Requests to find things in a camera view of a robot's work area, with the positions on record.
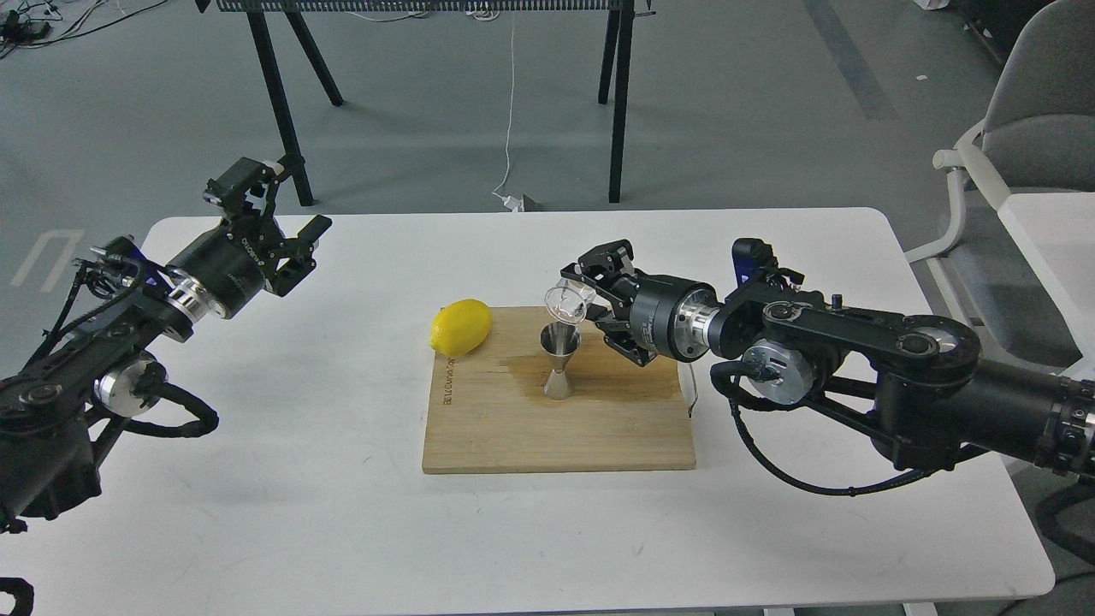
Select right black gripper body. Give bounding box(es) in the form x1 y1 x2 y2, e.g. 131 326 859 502
632 275 719 360

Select black floor cables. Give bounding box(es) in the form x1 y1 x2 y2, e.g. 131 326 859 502
0 0 172 61

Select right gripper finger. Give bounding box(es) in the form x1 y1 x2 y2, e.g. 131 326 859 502
585 311 658 367
560 240 653 311

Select white power cable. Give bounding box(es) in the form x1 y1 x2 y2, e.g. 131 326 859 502
492 12 525 211

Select grey office chair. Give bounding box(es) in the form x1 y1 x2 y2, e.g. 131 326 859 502
906 1 1092 373

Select yellow lemon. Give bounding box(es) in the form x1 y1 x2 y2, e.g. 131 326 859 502
428 298 492 358

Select black metal frame table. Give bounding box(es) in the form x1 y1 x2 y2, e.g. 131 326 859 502
194 1 654 207

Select small clear glass cup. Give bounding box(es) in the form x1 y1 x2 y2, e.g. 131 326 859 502
544 278 597 326

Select steel double jigger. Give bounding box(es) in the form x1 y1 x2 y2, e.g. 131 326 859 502
540 321 583 400

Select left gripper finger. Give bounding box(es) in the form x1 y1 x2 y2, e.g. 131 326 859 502
261 216 333 297
204 153 306 249

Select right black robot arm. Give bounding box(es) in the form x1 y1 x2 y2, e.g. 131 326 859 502
545 239 1092 561

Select bamboo cutting board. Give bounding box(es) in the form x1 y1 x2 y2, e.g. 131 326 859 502
422 307 695 475

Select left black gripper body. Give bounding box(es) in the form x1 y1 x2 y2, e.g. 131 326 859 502
168 231 265 319

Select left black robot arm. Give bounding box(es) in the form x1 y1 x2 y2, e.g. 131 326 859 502
1 153 331 534

